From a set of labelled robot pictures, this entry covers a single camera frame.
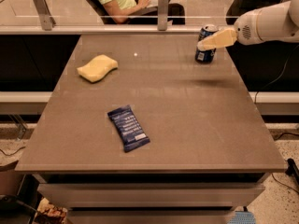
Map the glass partition panel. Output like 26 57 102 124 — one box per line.
0 0 299 28

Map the black cable floor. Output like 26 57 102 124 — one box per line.
0 145 27 157
270 173 299 195

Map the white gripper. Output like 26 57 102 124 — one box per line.
197 9 262 51

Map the black cable right floor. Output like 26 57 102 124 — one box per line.
270 173 299 195

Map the black object right floor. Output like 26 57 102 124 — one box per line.
285 159 299 185

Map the blue pepsi can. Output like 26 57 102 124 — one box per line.
195 24 218 63

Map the blue mesh object floor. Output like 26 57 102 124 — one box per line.
227 212 256 224

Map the blue rxbar wrapper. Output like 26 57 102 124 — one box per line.
107 105 150 152

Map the yellow sponge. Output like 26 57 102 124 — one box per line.
77 55 118 83

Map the middle metal partition bracket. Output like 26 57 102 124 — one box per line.
157 0 168 31

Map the left metal partition bracket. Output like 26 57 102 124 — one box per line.
33 0 56 31

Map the black cable left floor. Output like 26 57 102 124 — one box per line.
0 145 27 157

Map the snack bag on floor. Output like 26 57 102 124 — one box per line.
33 198 67 224

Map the black office chair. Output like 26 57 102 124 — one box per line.
86 0 115 24

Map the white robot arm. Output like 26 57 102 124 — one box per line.
197 0 299 51

